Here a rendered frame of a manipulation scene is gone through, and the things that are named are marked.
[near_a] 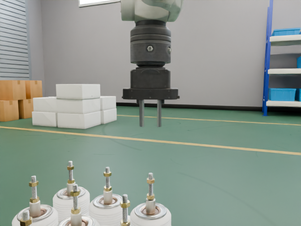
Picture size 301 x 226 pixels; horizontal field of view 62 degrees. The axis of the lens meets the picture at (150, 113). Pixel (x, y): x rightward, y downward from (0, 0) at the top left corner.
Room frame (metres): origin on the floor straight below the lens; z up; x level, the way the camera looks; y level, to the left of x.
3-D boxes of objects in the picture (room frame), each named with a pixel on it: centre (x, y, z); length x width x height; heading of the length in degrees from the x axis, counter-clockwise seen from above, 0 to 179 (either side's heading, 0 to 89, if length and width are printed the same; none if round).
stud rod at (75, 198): (0.49, 0.16, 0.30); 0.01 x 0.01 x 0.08
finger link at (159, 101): (0.55, -0.02, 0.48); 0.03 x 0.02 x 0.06; 179
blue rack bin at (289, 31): (4.39, -2.29, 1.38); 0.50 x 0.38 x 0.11; 159
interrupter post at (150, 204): (0.55, 0.00, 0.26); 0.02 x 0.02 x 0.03
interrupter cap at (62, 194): (0.65, 0.22, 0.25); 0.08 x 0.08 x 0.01
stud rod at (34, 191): (0.54, 0.26, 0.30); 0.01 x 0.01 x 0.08
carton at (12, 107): (3.74, 2.20, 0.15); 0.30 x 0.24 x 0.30; 67
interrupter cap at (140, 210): (0.55, 0.00, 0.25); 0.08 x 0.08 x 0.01
